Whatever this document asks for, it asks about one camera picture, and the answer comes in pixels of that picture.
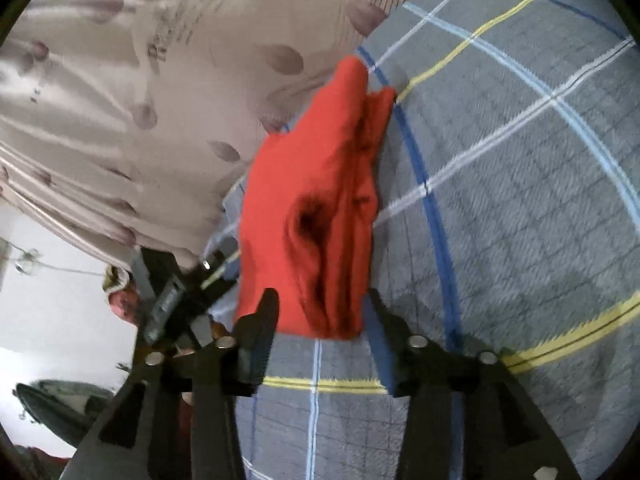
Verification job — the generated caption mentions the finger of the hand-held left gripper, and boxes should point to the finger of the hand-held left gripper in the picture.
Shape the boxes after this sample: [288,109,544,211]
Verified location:
[197,237,243,308]

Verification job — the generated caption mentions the hanging light fixture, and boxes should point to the hanging light fixture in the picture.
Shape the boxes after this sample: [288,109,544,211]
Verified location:
[12,247,46,276]

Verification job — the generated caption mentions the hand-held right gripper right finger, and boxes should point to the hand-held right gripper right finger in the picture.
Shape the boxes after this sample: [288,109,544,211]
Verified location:
[365,287,583,480]

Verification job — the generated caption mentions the beige leaf-print curtain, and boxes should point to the beige leaf-print curtain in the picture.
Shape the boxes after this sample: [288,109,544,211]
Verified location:
[0,0,418,273]

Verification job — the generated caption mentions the dark green object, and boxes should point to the dark green object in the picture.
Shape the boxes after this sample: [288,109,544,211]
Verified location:
[12,380,116,448]

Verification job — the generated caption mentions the red knitted sweater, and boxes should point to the red knitted sweater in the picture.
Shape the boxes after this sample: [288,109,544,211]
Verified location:
[234,56,398,341]

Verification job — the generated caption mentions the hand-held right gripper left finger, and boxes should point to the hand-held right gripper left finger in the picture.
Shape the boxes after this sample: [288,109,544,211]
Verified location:
[62,287,281,480]

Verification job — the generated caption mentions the grey plaid bed sheet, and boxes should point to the grey plaid bed sheet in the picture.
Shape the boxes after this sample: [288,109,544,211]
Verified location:
[202,0,640,480]

